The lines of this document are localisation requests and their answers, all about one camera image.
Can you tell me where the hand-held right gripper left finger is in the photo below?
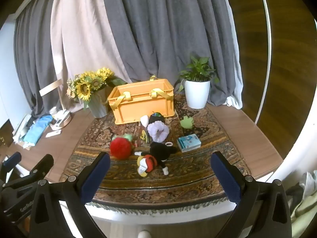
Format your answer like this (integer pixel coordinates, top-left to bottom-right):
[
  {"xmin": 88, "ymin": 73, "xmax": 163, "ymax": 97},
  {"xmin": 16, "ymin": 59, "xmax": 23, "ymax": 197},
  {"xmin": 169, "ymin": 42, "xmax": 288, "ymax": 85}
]
[{"xmin": 28, "ymin": 152, "xmax": 112, "ymax": 238}]

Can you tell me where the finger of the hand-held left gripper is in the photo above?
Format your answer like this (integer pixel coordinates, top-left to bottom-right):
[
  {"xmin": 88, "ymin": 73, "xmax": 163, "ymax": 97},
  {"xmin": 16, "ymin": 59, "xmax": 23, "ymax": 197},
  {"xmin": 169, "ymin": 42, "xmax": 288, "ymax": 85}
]
[
  {"xmin": 2, "ymin": 154, "xmax": 54, "ymax": 196},
  {"xmin": 0, "ymin": 152, "xmax": 22, "ymax": 179}
]

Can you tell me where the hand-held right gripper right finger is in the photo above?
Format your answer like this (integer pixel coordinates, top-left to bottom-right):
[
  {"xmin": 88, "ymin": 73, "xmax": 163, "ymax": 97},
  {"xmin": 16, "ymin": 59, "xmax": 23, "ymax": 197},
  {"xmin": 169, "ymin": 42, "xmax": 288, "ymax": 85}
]
[{"xmin": 210, "ymin": 151, "xmax": 293, "ymax": 238}]

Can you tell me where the red strawberry plush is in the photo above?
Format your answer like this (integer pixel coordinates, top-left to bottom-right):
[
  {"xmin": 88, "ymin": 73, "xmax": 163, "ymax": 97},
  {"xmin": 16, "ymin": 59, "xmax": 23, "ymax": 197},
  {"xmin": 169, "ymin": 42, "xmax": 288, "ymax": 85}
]
[{"xmin": 110, "ymin": 133, "xmax": 136, "ymax": 160}]

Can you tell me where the blue tissue pack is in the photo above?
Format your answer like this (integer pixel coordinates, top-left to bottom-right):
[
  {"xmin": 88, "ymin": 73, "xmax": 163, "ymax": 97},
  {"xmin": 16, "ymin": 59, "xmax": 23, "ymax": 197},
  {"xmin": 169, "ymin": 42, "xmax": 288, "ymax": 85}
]
[{"xmin": 177, "ymin": 134, "xmax": 201, "ymax": 153}]

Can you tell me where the black mouse plush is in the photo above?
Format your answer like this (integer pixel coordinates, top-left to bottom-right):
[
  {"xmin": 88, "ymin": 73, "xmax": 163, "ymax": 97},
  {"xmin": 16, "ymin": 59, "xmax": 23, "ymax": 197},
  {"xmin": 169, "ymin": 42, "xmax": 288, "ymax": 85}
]
[{"xmin": 134, "ymin": 141, "xmax": 178, "ymax": 178}]

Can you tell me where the green paw-shaped sponge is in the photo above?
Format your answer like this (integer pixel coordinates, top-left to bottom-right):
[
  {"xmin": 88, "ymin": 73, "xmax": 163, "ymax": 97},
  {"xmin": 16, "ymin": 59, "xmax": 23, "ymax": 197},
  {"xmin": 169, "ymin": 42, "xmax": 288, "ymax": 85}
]
[{"xmin": 180, "ymin": 116, "xmax": 195, "ymax": 130}]

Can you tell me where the purple plush toy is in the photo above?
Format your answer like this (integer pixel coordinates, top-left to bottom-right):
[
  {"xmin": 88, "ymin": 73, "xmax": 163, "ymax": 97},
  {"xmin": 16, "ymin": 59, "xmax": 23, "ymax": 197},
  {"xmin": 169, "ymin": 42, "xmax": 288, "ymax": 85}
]
[{"xmin": 147, "ymin": 121, "xmax": 170, "ymax": 143}]

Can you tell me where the black ball with colourful spots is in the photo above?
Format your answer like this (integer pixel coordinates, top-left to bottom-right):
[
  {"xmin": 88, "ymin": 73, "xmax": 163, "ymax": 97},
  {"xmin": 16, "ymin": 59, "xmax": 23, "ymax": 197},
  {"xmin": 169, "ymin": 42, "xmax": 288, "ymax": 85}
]
[{"xmin": 149, "ymin": 112, "xmax": 165, "ymax": 124}]

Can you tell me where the orange crate with yellow handles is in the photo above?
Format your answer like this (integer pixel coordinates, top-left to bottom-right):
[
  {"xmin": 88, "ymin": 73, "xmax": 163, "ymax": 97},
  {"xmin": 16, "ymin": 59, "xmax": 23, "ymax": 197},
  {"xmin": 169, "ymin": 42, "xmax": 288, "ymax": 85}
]
[{"xmin": 108, "ymin": 76, "xmax": 175, "ymax": 125}]

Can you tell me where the dark cabinet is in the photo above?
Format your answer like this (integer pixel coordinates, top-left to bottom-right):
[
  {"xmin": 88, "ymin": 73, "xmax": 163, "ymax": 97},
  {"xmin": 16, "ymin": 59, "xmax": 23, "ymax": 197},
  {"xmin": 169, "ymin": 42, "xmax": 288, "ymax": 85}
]
[{"xmin": 0, "ymin": 119, "xmax": 14, "ymax": 154}]

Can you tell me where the patterned rug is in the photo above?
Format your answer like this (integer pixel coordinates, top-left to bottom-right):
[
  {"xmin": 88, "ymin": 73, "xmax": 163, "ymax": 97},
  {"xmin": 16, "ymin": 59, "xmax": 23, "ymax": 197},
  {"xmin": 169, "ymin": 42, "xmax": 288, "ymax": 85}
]
[{"xmin": 59, "ymin": 93, "xmax": 252, "ymax": 209}]

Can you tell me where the blue cloth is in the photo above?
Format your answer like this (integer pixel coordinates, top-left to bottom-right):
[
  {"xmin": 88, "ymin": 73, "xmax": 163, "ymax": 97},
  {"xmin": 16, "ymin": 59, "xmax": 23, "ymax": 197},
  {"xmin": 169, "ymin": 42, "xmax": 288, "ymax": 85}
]
[{"xmin": 23, "ymin": 115, "xmax": 53, "ymax": 146}]

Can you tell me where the white round device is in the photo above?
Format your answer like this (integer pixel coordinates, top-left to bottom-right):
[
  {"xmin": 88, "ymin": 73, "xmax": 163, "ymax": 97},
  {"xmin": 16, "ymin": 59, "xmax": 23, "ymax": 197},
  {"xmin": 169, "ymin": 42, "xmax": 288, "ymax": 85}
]
[{"xmin": 50, "ymin": 108, "xmax": 72, "ymax": 131}]

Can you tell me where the grey ribbed vase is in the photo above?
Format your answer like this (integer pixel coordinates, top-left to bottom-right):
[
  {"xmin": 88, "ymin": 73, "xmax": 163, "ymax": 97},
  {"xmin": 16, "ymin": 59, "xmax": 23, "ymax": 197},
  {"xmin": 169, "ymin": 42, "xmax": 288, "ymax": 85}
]
[{"xmin": 88, "ymin": 87, "xmax": 110, "ymax": 118}]

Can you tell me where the pale green cloth pile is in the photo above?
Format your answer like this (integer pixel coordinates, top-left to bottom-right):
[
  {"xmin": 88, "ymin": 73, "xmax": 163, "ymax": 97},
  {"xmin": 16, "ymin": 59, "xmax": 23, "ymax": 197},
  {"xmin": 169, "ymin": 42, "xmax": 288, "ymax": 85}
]
[{"xmin": 285, "ymin": 170, "xmax": 317, "ymax": 238}]

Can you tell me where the green plant in white pot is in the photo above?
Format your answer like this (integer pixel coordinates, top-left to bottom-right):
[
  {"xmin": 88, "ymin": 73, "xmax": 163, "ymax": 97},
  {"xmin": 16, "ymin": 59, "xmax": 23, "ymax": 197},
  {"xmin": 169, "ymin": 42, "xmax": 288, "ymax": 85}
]
[{"xmin": 177, "ymin": 55, "xmax": 220, "ymax": 109}]

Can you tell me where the sunflower bouquet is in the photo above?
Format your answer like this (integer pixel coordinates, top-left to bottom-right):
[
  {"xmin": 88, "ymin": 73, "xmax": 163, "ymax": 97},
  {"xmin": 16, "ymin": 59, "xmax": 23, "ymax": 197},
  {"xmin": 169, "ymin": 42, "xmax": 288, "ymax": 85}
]
[{"xmin": 66, "ymin": 67, "xmax": 128, "ymax": 110}]

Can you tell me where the white sheer curtain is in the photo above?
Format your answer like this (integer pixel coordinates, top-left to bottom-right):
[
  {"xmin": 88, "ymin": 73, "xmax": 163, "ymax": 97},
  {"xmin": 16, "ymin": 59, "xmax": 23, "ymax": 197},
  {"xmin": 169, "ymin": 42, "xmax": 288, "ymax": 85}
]
[{"xmin": 226, "ymin": 17, "xmax": 243, "ymax": 109}]

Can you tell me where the grey curtain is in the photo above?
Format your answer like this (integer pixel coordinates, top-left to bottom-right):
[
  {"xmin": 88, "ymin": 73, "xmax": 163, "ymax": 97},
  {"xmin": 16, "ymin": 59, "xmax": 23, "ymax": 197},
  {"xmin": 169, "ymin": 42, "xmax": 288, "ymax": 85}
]
[
  {"xmin": 101, "ymin": 0, "xmax": 236, "ymax": 106},
  {"xmin": 13, "ymin": 7, "xmax": 63, "ymax": 116}
]

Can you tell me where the beige curtain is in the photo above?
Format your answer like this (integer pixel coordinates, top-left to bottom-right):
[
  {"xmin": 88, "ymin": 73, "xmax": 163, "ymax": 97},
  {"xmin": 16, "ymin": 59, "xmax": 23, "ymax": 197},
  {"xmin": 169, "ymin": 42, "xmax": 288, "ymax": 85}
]
[{"xmin": 51, "ymin": 0, "xmax": 129, "ymax": 112}]

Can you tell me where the white hoop tube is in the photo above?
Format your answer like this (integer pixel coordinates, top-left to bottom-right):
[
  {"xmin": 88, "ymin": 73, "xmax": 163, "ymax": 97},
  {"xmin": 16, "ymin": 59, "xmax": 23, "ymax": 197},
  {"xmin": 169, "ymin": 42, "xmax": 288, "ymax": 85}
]
[{"xmin": 255, "ymin": 0, "xmax": 273, "ymax": 124}]

